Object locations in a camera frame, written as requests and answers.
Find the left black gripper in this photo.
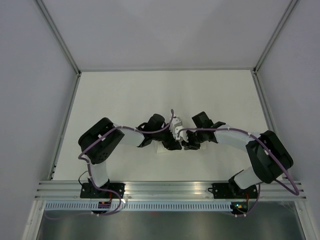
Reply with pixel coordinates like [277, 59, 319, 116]
[152, 124, 182, 151]

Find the white cloth napkin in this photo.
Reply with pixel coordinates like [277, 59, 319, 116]
[153, 141, 207, 154]

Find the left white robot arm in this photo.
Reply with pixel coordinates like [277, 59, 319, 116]
[78, 113, 183, 200]

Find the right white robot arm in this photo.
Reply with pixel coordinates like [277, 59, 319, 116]
[177, 111, 294, 198]

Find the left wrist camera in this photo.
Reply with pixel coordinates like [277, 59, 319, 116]
[169, 116, 183, 138]

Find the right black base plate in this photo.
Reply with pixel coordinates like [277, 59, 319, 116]
[207, 182, 258, 200]

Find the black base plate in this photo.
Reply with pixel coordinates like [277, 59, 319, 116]
[207, 182, 258, 200]
[80, 182, 125, 199]

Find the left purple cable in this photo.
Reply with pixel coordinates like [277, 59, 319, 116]
[44, 108, 176, 221]

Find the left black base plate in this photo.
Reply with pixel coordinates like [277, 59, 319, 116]
[80, 182, 125, 199]

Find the aluminium front rail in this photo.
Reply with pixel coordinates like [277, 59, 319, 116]
[34, 180, 307, 202]

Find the white slotted cable duct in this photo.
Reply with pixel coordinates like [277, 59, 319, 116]
[45, 201, 232, 212]

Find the left aluminium frame post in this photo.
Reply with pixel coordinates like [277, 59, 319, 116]
[34, 0, 81, 76]

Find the aluminium frame post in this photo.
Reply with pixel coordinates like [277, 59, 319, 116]
[34, 0, 81, 76]
[252, 0, 300, 75]

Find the right aluminium frame post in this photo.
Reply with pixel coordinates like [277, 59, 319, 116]
[252, 0, 300, 75]

